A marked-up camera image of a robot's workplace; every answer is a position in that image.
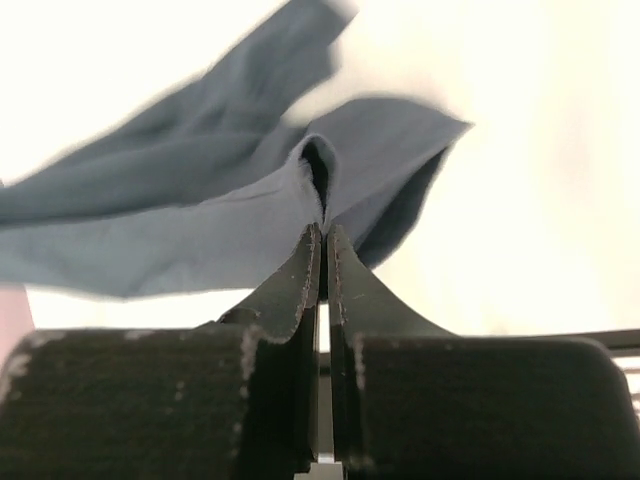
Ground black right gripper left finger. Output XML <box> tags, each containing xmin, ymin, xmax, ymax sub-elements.
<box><xmin>1</xmin><ymin>224</ymin><xmax>321</xmax><ymax>479</ymax></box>

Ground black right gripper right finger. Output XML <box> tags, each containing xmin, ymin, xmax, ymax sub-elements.
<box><xmin>326</xmin><ymin>226</ymin><xmax>639</xmax><ymax>479</ymax></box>

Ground grey blue t shirt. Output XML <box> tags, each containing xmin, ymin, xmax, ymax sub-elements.
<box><xmin>1</xmin><ymin>1</ymin><xmax>467</xmax><ymax>298</ymax></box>

